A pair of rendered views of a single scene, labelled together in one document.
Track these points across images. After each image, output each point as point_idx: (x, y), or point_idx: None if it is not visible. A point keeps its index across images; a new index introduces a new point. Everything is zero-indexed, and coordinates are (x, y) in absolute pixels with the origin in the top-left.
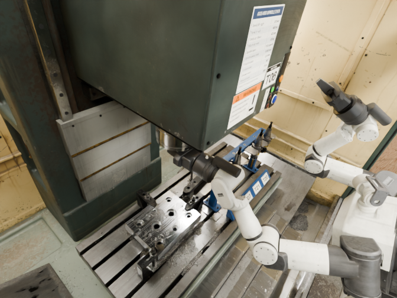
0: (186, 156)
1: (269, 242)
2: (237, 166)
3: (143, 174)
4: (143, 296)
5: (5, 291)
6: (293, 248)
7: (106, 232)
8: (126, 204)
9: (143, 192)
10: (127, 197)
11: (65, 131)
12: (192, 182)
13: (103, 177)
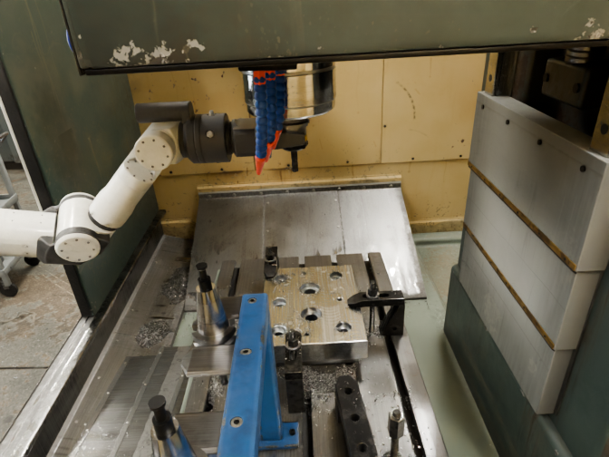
0: (249, 118)
1: (74, 197)
2: (150, 132)
3: (524, 416)
4: (255, 272)
5: (402, 251)
6: (30, 211)
7: (375, 277)
8: (484, 413)
9: (390, 296)
10: (489, 402)
11: (476, 108)
12: (358, 411)
13: (479, 271)
